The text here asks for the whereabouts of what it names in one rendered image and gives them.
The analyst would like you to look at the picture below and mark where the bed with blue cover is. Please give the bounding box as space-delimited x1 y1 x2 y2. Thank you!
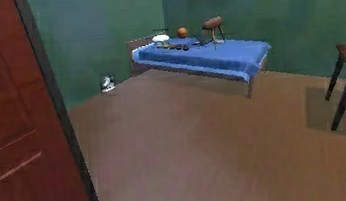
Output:
125 27 276 107

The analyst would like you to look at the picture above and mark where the small white and black object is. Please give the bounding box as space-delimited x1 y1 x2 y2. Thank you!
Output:
99 72 117 94

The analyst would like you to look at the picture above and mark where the orange ball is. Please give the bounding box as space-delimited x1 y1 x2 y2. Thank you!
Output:
177 26 189 39

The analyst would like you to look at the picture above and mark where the brown lamp on tripod legs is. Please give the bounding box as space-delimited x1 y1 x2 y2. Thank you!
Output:
195 15 228 52

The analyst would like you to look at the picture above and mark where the red-brown wooden room door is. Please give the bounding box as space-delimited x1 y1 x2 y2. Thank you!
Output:
0 0 101 201

